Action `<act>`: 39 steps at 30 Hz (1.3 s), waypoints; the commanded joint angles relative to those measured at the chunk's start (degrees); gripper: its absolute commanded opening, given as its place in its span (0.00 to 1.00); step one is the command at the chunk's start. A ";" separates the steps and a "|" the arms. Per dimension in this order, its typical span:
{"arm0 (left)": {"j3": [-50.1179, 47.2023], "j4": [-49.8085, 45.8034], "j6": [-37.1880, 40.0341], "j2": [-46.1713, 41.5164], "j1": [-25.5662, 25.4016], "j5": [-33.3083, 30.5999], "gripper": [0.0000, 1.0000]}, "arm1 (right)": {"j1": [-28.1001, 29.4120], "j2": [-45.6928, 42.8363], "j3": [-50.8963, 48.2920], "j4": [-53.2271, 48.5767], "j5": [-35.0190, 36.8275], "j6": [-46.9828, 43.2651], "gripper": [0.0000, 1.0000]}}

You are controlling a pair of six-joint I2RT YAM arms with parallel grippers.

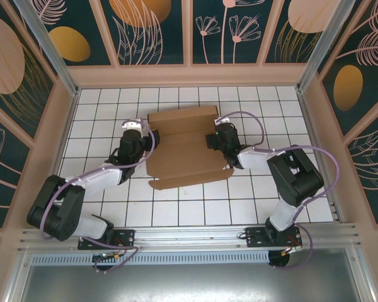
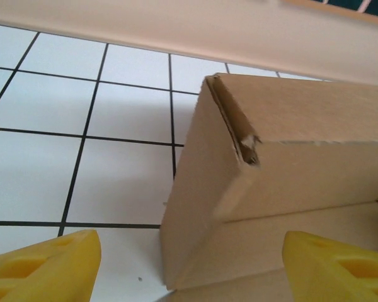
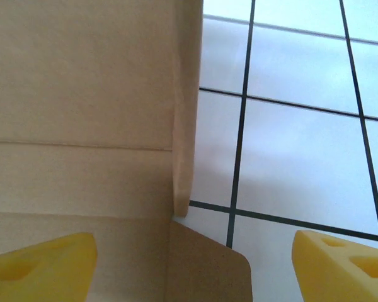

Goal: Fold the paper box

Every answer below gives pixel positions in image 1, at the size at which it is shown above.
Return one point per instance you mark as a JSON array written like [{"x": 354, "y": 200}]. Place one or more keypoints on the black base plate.
[
  {"x": 255, "y": 237},
  {"x": 126, "y": 237}
]

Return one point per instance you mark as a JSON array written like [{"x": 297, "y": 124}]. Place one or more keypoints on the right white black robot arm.
[{"x": 296, "y": 179}]

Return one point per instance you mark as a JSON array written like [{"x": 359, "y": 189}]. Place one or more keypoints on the aluminium corner post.
[
  {"x": 50, "y": 47},
  {"x": 326, "y": 47}
]

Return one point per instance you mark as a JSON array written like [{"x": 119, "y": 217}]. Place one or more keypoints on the aluminium front rail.
[{"x": 192, "y": 236}]

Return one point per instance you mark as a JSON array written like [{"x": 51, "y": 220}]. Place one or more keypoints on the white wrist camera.
[
  {"x": 133, "y": 124},
  {"x": 222, "y": 120}
]

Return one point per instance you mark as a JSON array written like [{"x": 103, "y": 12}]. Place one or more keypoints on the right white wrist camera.
[{"x": 222, "y": 120}]

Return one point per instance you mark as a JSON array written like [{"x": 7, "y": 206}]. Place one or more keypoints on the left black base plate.
[{"x": 126, "y": 237}]

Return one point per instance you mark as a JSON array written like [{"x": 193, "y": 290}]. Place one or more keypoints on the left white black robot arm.
[{"x": 60, "y": 214}]

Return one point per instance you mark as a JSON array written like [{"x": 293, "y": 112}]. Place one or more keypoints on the brown cardboard box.
[{"x": 182, "y": 157}]

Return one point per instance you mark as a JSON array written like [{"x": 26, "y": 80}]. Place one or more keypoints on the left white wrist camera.
[{"x": 133, "y": 124}]

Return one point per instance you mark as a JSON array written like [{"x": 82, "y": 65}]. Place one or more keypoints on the grey metal sheet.
[{"x": 192, "y": 283}]

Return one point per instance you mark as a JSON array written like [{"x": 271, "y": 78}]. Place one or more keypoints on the small circuit board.
[{"x": 107, "y": 256}]

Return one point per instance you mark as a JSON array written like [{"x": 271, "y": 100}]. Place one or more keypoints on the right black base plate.
[{"x": 255, "y": 237}]

